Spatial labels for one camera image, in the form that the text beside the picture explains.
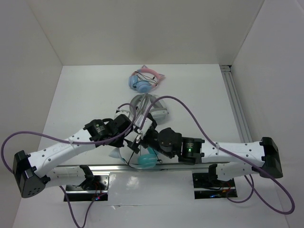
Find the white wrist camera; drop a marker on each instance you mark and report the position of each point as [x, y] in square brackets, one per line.
[142, 125]
[124, 112]

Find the pink blue cat-ear headphones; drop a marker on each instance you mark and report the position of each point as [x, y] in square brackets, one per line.
[144, 79]

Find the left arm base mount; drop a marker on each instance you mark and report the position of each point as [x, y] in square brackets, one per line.
[93, 187]

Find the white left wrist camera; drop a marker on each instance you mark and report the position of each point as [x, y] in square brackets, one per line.
[124, 112]

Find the grey white headphones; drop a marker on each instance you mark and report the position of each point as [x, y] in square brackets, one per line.
[141, 102]

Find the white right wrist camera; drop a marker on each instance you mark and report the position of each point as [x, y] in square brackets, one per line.
[142, 125]

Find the teal cat-ear headphones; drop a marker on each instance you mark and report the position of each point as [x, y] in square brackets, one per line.
[145, 161]

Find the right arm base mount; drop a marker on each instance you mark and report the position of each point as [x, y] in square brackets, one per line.
[207, 185]

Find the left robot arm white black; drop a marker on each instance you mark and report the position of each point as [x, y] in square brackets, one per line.
[36, 171]

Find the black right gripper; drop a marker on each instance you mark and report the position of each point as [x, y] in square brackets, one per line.
[137, 140]

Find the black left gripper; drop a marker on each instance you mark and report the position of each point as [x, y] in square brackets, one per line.
[118, 143]

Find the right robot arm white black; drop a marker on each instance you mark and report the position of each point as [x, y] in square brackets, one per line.
[226, 160]

